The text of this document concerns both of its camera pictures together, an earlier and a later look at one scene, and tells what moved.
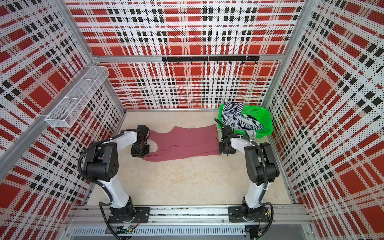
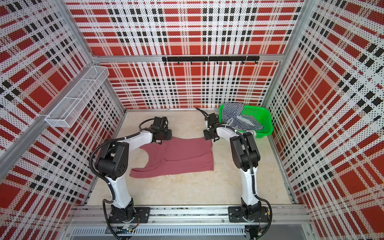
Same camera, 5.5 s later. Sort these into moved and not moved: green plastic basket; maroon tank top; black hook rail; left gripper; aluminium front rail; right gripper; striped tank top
Moved: maroon tank top; left gripper; right gripper
Not moved: aluminium front rail; green plastic basket; black hook rail; striped tank top
